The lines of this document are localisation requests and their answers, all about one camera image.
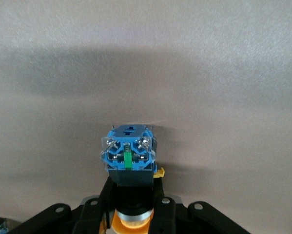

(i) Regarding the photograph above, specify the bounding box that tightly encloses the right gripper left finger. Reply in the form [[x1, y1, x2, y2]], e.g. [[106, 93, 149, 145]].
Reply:
[[6, 177, 116, 234]]

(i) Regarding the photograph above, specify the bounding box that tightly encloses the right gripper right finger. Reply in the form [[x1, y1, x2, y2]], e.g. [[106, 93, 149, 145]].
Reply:
[[148, 179, 250, 234]]

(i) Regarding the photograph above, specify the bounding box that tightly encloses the yellow push button switch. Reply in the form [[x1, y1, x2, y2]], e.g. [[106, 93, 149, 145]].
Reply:
[[99, 123, 166, 234]]

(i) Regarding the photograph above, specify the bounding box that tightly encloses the brown table cover sheet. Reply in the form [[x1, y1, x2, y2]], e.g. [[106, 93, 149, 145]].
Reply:
[[0, 0, 292, 234]]

